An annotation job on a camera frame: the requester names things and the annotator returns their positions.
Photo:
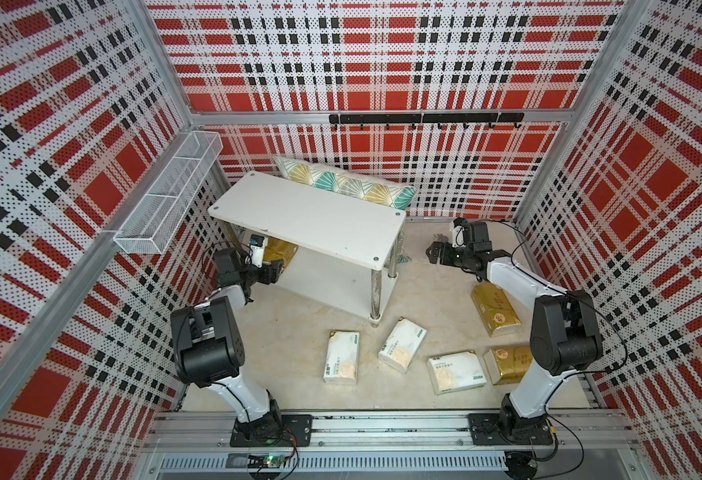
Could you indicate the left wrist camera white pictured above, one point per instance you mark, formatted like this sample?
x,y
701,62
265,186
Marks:
x,y
257,246

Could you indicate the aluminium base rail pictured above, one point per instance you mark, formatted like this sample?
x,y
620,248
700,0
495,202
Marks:
x,y
415,444

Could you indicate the gold tissue pack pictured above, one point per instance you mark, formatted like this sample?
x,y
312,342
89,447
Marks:
x,y
278,252
495,310
507,364

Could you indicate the white two-tier shelf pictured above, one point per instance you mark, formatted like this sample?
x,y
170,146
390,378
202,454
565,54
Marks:
x,y
346,246

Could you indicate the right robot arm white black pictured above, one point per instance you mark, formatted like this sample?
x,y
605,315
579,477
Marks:
x,y
564,340

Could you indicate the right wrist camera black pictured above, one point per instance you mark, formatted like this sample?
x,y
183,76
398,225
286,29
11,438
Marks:
x,y
473,236

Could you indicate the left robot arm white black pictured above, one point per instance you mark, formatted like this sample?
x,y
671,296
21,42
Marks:
x,y
209,352

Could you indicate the white wire mesh basket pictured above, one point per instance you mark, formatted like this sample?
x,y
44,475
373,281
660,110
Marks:
x,y
154,221

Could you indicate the white tissue pack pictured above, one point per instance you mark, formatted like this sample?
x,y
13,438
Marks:
x,y
402,344
341,365
455,372

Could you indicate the white tissue pack middle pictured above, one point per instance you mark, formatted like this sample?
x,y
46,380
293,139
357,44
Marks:
x,y
402,344

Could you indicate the white tissue pack right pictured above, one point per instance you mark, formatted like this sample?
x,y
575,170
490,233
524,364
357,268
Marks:
x,y
455,372

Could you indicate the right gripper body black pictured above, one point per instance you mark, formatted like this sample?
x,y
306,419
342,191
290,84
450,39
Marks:
x,y
453,256

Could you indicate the small green circuit board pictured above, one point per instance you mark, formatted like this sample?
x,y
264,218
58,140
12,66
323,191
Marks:
x,y
267,461

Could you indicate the geometric patterned pillow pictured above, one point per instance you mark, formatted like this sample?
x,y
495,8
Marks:
x,y
344,182

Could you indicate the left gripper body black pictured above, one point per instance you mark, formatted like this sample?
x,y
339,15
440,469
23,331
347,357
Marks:
x,y
264,275

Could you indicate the white tissue pack left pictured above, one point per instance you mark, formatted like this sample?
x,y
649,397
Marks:
x,y
341,365

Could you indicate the black wall hook rail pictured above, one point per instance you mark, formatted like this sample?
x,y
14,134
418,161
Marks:
x,y
412,119

